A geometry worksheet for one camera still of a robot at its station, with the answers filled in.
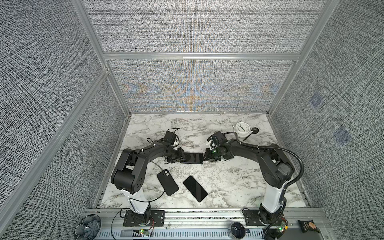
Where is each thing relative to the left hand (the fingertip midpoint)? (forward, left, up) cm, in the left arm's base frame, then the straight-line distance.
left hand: (184, 158), depth 93 cm
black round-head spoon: (+19, -51, +1) cm, 54 cm away
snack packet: (-38, -56, +1) cm, 68 cm away
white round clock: (+19, -41, +4) cm, 45 cm away
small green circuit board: (-36, +21, -2) cm, 41 cm away
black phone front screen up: (-18, -6, -3) cm, 19 cm away
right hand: (-1, -12, 0) cm, 12 cm away
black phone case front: (-13, +10, -3) cm, 17 cm away
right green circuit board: (-38, -45, 0) cm, 59 cm away
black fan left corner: (-33, +45, +1) cm, 56 cm away
